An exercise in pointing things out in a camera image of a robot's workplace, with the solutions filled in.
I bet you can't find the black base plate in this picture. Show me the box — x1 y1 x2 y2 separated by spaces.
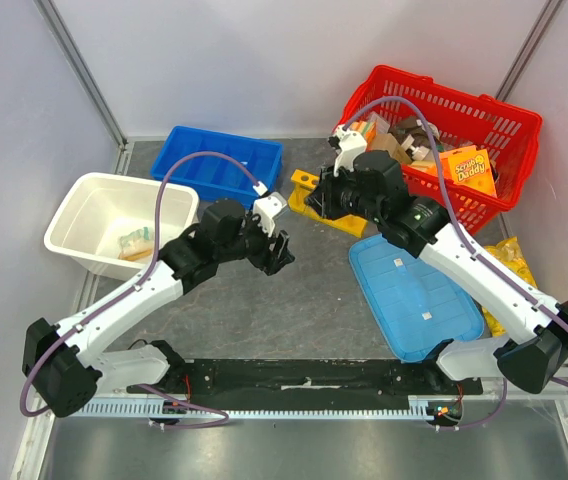
154 359 483 412

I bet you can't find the clear bag of swabs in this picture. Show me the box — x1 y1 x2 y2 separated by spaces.
117 227 155 256

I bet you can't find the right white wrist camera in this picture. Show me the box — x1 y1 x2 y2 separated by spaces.
330 125 368 177

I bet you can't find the yellow test tube rack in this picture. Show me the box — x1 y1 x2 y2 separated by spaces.
287 169 369 238

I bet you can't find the blue divided plastic tray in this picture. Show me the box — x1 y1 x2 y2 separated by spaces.
150 126 283 208

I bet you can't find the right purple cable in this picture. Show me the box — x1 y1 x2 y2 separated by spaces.
341 95 568 434

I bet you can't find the white plastic tub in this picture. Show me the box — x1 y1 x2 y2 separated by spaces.
44 173 199 281

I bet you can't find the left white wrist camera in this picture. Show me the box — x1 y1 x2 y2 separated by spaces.
252 182 288 237

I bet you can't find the orange Scrub Daddy package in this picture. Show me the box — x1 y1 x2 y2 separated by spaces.
440 145 497 197

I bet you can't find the yellow Lays chips bag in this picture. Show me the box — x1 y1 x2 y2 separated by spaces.
481 236 537 337

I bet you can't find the tan rubber band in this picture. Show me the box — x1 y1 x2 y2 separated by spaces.
118 249 153 262

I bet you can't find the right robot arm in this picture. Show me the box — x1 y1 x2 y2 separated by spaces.
305 151 568 394

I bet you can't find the white cable duct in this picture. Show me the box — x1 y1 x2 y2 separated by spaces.
72 396 434 421

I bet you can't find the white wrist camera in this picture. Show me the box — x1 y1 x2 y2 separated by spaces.
330 125 368 177
252 182 288 237

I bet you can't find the light blue plastic lid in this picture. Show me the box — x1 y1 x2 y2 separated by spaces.
348 235 485 363

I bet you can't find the orange green sponge pack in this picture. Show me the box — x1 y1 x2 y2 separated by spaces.
350 120 377 146

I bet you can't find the red shopping basket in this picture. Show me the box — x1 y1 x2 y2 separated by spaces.
339 65 543 234

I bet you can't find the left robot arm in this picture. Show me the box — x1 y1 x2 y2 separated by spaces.
22 193 294 417

